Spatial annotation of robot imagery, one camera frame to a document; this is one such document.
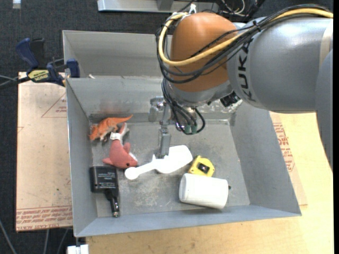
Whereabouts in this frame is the white plastic brush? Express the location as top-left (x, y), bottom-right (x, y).
top-left (124, 144), bottom-right (194, 181)

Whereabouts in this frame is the pale grey metal gripper finger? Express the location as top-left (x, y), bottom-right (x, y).
top-left (155, 128), bottom-right (171, 159)

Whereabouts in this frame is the grey metal bin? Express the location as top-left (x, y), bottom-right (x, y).
top-left (62, 30), bottom-right (302, 238)

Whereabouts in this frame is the brown cardboard board with red print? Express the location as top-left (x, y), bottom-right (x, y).
top-left (15, 71), bottom-right (308, 232)

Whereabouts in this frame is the black power adapter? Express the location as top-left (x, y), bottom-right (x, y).
top-left (88, 165), bottom-right (121, 218)

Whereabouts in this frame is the white plastic cup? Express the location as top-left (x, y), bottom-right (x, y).
top-left (178, 173), bottom-right (229, 210)

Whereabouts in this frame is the black cylinder on white bracket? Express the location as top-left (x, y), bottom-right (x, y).
top-left (219, 90), bottom-right (243, 108)

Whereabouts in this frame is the yellow tape measure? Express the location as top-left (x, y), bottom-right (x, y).
top-left (188, 155), bottom-right (216, 178)

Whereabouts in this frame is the orange toy dinosaur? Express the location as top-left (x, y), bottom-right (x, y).
top-left (88, 114), bottom-right (134, 143)

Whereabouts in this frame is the pink plush whale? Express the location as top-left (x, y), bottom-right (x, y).
top-left (102, 122), bottom-right (139, 170)

